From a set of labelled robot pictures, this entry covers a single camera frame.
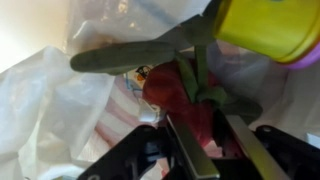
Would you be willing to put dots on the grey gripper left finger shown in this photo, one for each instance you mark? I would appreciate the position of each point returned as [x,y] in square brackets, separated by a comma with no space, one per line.
[191,150]

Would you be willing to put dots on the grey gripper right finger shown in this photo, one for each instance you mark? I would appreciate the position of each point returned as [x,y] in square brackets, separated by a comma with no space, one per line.
[253,146]

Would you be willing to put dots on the yellow container purple lid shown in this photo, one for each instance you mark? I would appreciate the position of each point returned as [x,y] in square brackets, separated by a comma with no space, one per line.
[266,26]

